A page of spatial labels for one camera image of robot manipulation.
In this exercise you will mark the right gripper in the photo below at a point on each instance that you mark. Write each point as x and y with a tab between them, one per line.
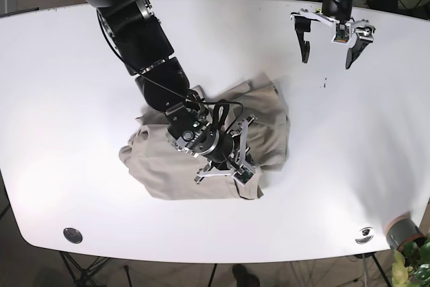
195	130

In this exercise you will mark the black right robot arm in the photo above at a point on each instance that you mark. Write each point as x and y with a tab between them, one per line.
135	35

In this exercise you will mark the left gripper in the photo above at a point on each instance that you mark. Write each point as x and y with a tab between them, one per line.
339	15

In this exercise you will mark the left silver table grommet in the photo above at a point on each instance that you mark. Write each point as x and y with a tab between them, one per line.
72	235

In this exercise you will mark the green potted plant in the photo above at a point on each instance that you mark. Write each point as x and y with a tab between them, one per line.
411	265

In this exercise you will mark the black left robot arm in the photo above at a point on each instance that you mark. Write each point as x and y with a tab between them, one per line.
302	25

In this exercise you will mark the right silver table grommet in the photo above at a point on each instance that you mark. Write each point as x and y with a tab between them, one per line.
364	235

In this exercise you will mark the beige T-shirt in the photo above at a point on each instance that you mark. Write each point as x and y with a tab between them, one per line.
168	174

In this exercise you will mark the grey plant pot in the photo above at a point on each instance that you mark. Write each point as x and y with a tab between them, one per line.
403	230

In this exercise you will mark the silver table grommet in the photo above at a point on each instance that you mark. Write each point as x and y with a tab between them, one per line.
72	235
364	235

